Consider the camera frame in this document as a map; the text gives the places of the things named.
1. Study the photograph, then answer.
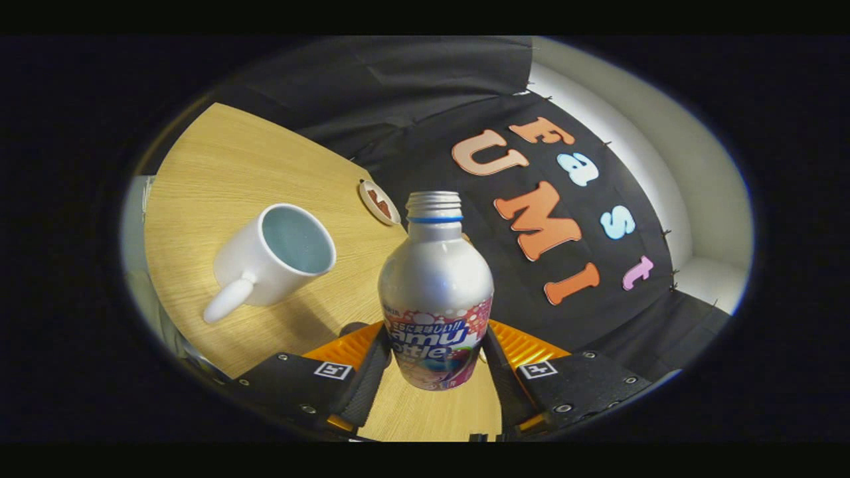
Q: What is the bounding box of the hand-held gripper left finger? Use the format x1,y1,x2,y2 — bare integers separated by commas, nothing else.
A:
229,321,392,439

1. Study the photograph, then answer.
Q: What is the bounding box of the silver juice bottle pink label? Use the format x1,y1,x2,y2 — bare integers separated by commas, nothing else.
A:
377,191,495,391

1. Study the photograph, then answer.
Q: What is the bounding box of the white cup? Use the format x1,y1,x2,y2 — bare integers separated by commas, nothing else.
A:
203,203,337,325

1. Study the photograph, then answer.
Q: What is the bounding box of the black backdrop cloth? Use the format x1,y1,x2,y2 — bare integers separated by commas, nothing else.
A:
219,37,731,382

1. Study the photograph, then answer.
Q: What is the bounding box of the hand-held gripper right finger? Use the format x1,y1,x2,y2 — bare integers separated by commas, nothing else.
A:
479,319,655,436

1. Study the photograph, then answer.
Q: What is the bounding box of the wooden table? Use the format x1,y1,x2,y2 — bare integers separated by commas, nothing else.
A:
143,103,503,442

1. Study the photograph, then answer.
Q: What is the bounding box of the white round plate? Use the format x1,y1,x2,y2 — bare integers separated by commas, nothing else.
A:
359,179,402,226

